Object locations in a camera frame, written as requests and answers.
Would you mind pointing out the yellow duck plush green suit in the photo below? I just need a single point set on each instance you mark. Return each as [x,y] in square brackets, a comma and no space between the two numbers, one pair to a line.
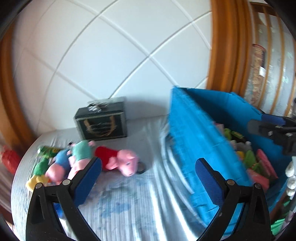
[39,174]

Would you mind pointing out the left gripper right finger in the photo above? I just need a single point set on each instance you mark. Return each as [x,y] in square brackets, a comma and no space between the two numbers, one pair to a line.
[253,222]

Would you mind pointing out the white blue bed sheet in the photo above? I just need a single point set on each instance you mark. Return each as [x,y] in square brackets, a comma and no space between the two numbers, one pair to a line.
[154,205]

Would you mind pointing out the wooden door frame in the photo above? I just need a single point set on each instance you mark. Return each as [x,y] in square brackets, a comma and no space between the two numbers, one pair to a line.
[231,46]

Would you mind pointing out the pig plush teal shirt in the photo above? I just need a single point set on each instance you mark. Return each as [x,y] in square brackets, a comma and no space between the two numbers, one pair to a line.
[81,154]

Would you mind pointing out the red bag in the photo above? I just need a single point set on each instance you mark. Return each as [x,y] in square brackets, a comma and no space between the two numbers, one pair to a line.
[10,159]

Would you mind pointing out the green medicine box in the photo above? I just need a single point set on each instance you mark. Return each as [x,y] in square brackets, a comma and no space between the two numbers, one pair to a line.
[48,151]

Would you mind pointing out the blue plastic storage crate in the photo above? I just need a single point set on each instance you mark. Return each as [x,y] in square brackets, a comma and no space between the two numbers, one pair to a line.
[193,117]

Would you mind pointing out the rolled patterned carpet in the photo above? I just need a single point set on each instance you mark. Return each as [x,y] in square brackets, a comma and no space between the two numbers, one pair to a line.
[256,75]

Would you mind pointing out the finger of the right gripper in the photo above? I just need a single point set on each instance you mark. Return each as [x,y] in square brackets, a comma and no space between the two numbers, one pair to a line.
[273,119]
[267,130]

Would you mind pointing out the pig plush red dress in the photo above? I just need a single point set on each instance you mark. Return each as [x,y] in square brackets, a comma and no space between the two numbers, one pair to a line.
[125,161]

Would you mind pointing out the dark green gift box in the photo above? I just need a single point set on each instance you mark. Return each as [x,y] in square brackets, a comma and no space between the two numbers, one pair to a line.
[108,124]

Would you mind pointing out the pig plush blue shirt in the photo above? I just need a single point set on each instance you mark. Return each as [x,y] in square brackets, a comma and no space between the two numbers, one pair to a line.
[60,168]

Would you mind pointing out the metal clasp on box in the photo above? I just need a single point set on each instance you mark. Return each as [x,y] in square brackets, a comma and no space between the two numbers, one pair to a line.
[98,105]

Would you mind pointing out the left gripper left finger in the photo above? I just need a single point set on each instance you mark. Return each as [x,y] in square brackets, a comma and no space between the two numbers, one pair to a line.
[43,221]

